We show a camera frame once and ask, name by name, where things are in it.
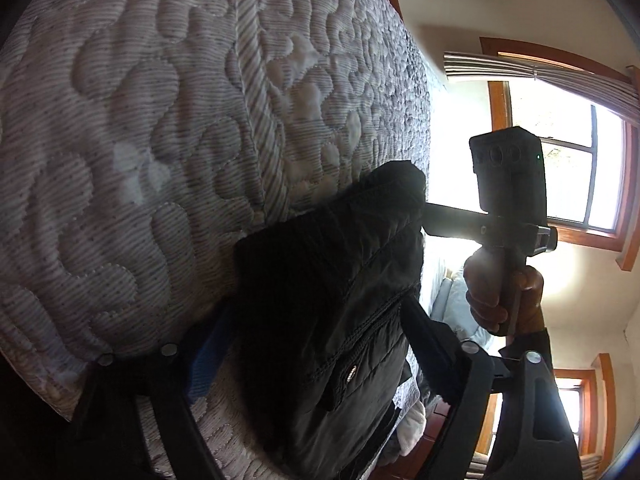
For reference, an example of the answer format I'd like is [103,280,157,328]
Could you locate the purple quilted bedspread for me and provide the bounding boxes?
[1,0,430,479]

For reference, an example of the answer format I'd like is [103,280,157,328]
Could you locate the person's right hand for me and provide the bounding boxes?
[463,247,546,339]

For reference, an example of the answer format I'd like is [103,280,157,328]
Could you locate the black quilted pants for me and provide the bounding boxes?
[233,161,425,479]

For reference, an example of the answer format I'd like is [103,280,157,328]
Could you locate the grey-green folded comforter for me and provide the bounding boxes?
[430,271,491,347]

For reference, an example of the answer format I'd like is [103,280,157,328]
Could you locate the beige left curtain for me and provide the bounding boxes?
[442,51,639,128]

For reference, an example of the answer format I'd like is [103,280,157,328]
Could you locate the white fleece blanket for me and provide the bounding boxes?
[396,400,427,456]

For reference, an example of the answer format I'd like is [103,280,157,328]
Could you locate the wooden framed right window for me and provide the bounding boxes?
[474,352,618,470]

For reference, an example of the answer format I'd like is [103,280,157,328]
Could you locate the wooden framed window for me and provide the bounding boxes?
[474,352,618,470]
[480,37,639,271]

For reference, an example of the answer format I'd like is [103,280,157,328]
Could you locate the wooden framed left window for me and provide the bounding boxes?
[480,37,639,271]

